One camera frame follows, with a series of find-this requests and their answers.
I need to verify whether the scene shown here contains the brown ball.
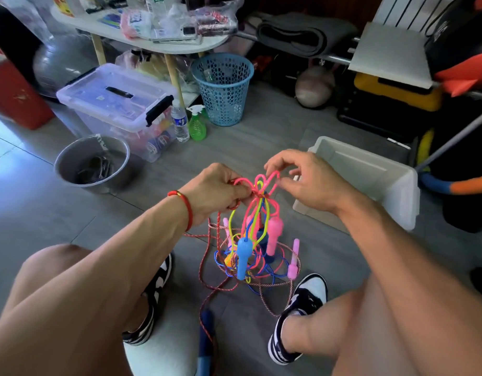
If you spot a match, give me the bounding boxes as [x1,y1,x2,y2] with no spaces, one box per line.
[294,65,336,110]

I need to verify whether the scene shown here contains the white round table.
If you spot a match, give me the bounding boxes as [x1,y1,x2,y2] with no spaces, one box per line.
[50,4,230,107]

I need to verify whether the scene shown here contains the red rope blue-handled jump rope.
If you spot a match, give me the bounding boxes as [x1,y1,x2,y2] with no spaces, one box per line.
[186,172,305,376]

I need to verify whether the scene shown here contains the clear plastic bag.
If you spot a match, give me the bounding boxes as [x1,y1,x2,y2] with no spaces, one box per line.
[190,0,242,38]

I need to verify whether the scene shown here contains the black white left shoe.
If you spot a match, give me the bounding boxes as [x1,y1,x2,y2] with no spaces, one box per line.
[122,253,176,346]

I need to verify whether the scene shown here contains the small plastic water bottle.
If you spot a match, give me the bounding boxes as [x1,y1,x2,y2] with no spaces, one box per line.
[171,100,191,143]

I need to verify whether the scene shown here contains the person's right hand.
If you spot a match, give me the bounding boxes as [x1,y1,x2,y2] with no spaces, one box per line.
[263,148,356,216]

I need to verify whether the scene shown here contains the black white shoe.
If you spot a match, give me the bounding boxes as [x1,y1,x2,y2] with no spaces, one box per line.
[268,272,329,366]
[122,253,176,346]

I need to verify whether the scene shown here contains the grey metal basin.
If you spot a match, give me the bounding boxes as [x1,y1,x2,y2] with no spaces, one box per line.
[53,134,132,194]

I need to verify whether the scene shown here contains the grey exercise ball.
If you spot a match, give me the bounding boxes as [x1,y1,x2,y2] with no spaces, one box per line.
[32,33,98,97]

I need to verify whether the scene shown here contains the person's leg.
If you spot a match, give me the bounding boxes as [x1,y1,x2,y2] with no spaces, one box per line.
[282,274,430,376]
[2,245,152,376]

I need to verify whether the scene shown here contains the person's left hand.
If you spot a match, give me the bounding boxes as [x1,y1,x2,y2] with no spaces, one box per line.
[178,162,253,229]

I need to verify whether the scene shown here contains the yellow rope orange handles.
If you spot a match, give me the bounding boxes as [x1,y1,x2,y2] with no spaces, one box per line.
[223,180,275,273]

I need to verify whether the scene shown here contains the pink white packet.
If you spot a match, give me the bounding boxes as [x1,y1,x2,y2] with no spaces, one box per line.
[120,7,153,40]

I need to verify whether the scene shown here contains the multicoloured hula hoop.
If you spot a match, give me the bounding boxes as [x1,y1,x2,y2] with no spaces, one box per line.
[417,129,482,196]

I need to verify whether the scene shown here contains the white radiator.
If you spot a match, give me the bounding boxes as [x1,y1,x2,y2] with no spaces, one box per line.
[371,0,461,36]

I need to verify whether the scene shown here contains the black red inflatable toy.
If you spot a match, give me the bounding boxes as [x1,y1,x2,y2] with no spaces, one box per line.
[425,0,482,99]

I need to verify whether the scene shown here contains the black white right shoe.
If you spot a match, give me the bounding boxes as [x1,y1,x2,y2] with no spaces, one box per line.
[268,272,329,366]

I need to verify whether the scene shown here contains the person's right forearm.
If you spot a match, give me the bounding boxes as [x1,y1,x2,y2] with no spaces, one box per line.
[335,190,482,376]

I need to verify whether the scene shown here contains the red string bracelet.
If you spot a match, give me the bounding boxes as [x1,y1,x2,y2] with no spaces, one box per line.
[167,190,194,233]

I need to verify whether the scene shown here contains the grey folded mat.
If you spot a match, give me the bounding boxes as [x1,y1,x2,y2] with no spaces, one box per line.
[252,11,358,58]

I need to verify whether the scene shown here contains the person's left forearm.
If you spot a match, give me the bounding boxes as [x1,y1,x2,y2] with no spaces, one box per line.
[0,193,192,376]

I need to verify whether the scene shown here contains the clear bin with black latches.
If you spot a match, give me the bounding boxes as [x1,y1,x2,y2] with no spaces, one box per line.
[56,63,176,163]

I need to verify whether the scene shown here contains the red bag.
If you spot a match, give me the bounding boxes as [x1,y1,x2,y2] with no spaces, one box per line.
[0,46,55,131]

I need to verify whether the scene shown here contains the person's right leg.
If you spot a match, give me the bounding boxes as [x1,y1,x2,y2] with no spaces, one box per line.
[282,274,430,376]

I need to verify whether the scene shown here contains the grey flat board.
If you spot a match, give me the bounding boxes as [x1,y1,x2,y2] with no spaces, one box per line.
[348,21,435,90]

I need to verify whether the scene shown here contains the blue mesh plastic basket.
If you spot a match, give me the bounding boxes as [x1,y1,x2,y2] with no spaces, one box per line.
[191,53,255,127]

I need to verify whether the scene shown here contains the person's left leg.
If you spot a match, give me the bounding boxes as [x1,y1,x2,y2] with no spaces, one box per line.
[2,245,152,376]

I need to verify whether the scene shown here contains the green spray bottle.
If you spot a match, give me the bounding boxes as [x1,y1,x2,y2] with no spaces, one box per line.
[187,104,209,142]

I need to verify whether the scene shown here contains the white plastic bag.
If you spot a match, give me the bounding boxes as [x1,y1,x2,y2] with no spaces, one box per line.
[0,0,54,36]

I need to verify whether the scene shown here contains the yellow black case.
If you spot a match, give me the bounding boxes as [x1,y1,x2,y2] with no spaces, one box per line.
[353,72,444,113]

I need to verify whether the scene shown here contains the white plastic bin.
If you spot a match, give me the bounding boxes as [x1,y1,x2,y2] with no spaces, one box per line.
[293,136,421,233]

